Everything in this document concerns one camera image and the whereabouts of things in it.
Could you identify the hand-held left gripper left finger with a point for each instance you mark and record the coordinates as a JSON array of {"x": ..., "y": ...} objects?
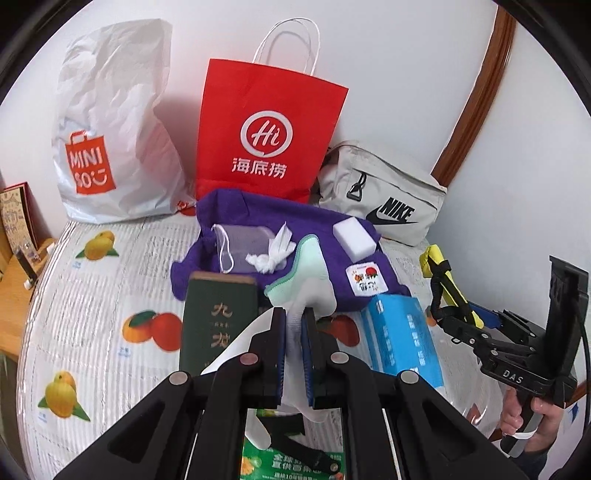
[{"x": 277, "y": 355}]

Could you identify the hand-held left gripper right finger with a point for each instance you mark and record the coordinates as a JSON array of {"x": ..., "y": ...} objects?
[{"x": 308, "y": 360}]

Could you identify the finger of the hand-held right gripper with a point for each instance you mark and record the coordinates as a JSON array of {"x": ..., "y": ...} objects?
[
  {"x": 459, "y": 330},
  {"x": 493, "y": 318}
]

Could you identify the white sock mint cuff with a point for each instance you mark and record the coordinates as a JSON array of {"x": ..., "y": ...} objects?
[{"x": 309, "y": 281}]

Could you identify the small red white packet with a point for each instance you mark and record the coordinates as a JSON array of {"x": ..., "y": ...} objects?
[{"x": 367, "y": 279}]

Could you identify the green printed packet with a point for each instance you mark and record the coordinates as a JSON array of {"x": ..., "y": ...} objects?
[{"x": 258, "y": 464}]

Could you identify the white sponge block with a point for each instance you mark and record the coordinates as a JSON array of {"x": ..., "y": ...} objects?
[{"x": 355, "y": 237}]

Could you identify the purple fabric storage basket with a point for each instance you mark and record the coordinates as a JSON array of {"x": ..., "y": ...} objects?
[{"x": 318, "y": 221}]

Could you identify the person's right hand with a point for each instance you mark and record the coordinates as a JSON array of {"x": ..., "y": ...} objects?
[{"x": 551, "y": 424}]

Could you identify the blue tissue pack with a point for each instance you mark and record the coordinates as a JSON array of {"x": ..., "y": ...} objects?
[{"x": 401, "y": 341}]

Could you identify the dark green tin box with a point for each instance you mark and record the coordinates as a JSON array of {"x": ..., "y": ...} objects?
[{"x": 212, "y": 323}]

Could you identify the grey waist bag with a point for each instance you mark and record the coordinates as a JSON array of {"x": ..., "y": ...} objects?
[{"x": 378, "y": 194}]

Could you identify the fruit print tablecloth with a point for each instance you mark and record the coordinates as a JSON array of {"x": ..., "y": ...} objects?
[{"x": 101, "y": 323}]

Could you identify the red paper bag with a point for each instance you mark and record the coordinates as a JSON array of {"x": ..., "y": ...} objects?
[{"x": 268, "y": 115}]

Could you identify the small black bottle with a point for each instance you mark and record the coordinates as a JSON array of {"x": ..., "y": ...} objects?
[{"x": 27, "y": 270}]

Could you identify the wooden nightstand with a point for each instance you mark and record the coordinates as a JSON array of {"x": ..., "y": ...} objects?
[{"x": 14, "y": 314}]

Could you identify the white plastic shopping bag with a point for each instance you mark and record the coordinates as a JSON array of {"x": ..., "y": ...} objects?
[{"x": 115, "y": 138}]

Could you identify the patterned book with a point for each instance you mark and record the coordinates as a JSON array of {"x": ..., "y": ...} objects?
[{"x": 16, "y": 217}]

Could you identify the brown wooden door frame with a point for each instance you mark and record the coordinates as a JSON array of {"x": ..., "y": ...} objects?
[{"x": 485, "y": 92}]

